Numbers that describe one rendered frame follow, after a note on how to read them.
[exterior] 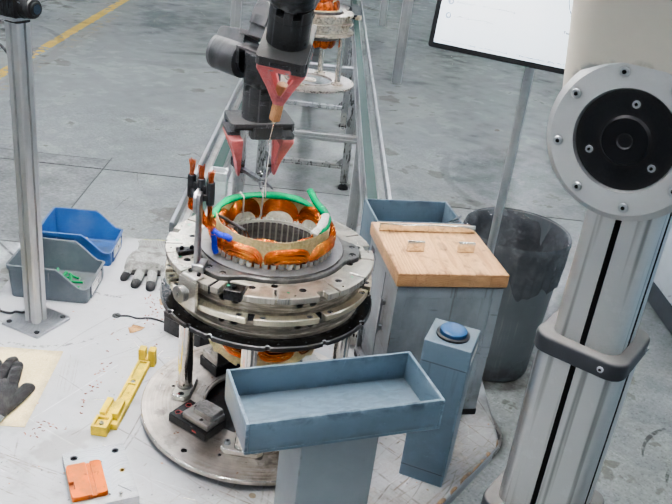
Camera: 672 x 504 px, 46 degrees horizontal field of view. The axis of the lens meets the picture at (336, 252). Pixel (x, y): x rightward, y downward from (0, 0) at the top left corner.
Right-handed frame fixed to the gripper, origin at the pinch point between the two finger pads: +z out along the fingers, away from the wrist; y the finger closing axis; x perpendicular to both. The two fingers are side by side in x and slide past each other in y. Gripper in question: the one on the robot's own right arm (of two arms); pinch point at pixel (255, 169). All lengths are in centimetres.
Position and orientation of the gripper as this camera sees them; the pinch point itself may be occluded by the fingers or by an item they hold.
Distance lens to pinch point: 130.6
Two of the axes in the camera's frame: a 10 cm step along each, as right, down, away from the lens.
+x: 3.1, 5.0, -8.1
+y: -9.4, 0.6, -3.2
